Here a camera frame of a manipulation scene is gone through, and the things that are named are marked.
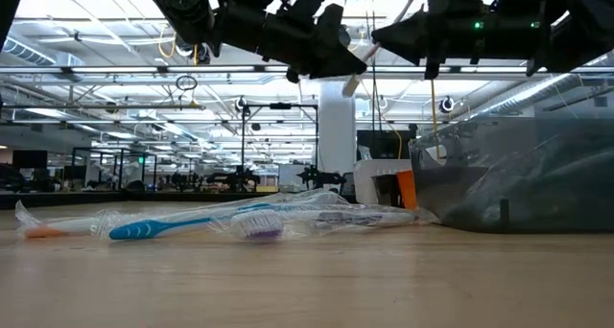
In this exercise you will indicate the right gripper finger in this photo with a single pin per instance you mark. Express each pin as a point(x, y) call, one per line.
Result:
point(415, 50)
point(408, 28)

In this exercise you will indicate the red toothbrush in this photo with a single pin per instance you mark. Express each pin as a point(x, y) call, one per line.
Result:
point(351, 84)

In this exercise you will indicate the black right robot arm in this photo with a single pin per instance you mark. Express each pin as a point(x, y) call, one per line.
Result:
point(585, 26)

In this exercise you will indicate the black background robot arm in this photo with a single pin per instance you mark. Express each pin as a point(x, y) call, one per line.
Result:
point(319, 178)
point(237, 177)

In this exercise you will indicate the white building column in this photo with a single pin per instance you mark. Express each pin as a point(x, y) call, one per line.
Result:
point(337, 136)

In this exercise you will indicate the black monitor screen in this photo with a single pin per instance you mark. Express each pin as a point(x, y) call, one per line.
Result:
point(384, 146)

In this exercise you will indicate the white perforated plastic basket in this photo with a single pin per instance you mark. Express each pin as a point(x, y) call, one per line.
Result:
point(364, 179)

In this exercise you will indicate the black perforated plastic basket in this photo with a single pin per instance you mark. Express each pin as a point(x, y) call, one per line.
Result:
point(386, 191)

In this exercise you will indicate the orange perforated plastic basket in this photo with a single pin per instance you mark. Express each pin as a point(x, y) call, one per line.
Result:
point(407, 191)

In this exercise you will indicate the purple toothbrush in clear wrapper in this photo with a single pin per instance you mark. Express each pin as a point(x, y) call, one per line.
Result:
point(261, 225)

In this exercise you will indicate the smoky grey translucent bin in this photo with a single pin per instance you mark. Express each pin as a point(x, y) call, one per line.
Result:
point(527, 184)

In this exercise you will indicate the orange toothbrush in clear wrapper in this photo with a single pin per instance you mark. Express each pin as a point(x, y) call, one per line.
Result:
point(45, 232)

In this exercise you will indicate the black framed glass enclosure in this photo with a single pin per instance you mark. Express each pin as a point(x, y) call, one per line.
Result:
point(115, 149)

